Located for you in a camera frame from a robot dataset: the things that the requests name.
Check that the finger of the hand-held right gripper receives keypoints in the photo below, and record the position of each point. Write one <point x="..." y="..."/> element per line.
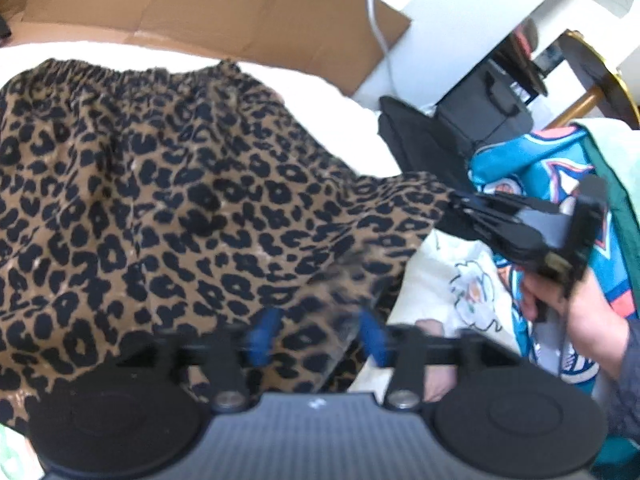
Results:
<point x="490" y="227"/>
<point x="500" y="204"/>

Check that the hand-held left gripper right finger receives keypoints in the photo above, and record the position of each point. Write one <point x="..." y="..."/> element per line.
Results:
<point x="372" y="335"/>

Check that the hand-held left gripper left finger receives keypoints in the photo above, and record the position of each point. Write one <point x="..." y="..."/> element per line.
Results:
<point x="262" y="335"/>

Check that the leopard print skirt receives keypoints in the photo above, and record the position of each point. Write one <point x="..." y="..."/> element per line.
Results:
<point x="175" y="185"/>

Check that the person's right hand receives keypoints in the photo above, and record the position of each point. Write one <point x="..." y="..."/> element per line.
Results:
<point x="585" y="320"/>

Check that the teal patterned blanket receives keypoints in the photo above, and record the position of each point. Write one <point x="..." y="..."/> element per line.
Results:
<point x="540" y="170"/>

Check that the green cloth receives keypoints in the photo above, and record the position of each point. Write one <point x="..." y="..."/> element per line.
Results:
<point x="620" y="160"/>

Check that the black suitcase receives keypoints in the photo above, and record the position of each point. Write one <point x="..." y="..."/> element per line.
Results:
<point x="475" y="110"/>

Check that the black folded garment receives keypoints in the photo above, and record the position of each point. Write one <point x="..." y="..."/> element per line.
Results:
<point x="415" y="135"/>

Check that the reddish brown object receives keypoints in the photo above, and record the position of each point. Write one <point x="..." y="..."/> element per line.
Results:
<point x="525" y="40"/>

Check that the bear printed blanket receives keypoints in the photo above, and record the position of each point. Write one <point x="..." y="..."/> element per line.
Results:
<point x="325" y="90"/>

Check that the brown cardboard sheet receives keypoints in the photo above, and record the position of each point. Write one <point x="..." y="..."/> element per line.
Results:
<point x="225" y="10"/>

